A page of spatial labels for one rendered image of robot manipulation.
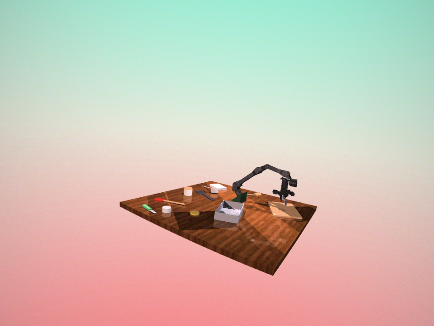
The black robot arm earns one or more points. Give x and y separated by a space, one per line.
285 181

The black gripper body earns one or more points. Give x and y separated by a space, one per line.
278 192

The grey roasting tin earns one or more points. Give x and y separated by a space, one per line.
229 211

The light wooden cutting board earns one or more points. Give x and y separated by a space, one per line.
281 210

